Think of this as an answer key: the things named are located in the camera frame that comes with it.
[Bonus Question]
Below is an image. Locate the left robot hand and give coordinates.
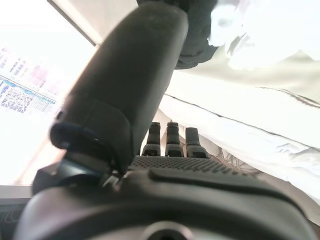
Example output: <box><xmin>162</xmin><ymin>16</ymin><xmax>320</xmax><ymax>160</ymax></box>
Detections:
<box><xmin>12</xmin><ymin>0</ymin><xmax>317</xmax><ymax>240</ymax></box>

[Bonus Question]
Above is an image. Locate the black garment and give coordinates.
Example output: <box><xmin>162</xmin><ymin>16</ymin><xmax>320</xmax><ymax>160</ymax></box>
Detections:
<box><xmin>136</xmin><ymin>0</ymin><xmax>226</xmax><ymax>70</ymax></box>

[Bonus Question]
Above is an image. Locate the white garment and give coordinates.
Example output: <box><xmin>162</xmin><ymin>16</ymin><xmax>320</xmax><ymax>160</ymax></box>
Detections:
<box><xmin>207</xmin><ymin>0</ymin><xmax>320</xmax><ymax>72</ymax></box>

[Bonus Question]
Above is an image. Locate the white duvet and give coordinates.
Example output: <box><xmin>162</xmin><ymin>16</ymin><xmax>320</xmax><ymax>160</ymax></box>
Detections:
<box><xmin>156</xmin><ymin>96</ymin><xmax>320</xmax><ymax>201</ymax></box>

